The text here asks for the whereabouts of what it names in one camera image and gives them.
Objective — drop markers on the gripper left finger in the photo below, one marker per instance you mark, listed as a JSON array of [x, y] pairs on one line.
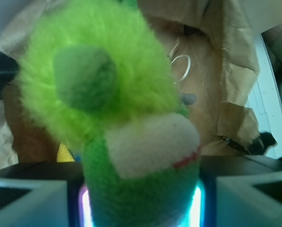
[[44, 195]]

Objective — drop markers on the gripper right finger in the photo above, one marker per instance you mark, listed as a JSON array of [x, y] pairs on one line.
[[241, 191]]

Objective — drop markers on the green plush animal toy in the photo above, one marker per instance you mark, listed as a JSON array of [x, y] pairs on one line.
[[95, 76]]

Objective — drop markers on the yellow microfibre cloth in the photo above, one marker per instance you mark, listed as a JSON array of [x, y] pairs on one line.
[[64, 155]]

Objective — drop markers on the white plastic tray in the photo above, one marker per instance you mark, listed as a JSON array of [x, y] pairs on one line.
[[265, 101]]

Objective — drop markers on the brown paper bag bin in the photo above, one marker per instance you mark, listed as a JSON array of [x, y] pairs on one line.
[[211, 51]]

